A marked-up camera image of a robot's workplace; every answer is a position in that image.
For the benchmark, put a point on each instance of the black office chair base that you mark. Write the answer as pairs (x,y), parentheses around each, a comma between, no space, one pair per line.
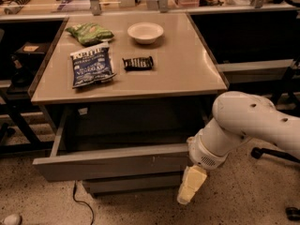
(258,152)

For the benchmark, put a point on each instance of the black caster wheel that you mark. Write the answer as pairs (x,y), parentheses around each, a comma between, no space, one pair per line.
(292,213)

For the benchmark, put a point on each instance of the grey bottom drawer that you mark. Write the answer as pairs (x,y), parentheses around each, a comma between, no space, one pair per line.
(132,183)

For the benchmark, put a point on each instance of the black striped snack bar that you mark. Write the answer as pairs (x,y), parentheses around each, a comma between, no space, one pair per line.
(138,63)

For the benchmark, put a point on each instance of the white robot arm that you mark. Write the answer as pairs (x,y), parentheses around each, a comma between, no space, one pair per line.
(237,118)

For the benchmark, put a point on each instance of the dark bottle under desk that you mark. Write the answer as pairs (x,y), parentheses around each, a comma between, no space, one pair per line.
(22,77)

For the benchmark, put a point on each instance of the white object on floor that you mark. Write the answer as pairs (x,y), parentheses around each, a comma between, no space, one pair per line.
(14,219)

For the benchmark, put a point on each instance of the green chips bag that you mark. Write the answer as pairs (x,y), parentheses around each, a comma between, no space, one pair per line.
(89,34)

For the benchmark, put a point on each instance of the blue kettle chips bag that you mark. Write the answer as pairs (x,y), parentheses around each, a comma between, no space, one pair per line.
(91,65)

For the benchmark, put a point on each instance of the black box with label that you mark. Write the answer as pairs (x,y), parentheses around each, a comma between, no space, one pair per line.
(30,52)

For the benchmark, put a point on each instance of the white bowl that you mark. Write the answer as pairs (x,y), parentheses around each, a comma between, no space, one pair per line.
(145,32)

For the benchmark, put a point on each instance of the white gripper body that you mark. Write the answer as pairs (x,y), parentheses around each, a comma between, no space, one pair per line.
(204,156)

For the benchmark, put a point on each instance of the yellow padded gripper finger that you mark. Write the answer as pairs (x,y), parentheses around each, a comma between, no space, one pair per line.
(193,179)

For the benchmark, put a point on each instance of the grey drawer cabinet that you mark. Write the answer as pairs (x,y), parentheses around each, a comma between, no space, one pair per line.
(183,72)

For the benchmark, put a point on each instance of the grey top drawer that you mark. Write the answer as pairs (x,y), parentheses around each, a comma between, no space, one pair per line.
(107,141)

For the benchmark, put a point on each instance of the grey drawer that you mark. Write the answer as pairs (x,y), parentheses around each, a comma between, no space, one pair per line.
(132,183)
(107,141)

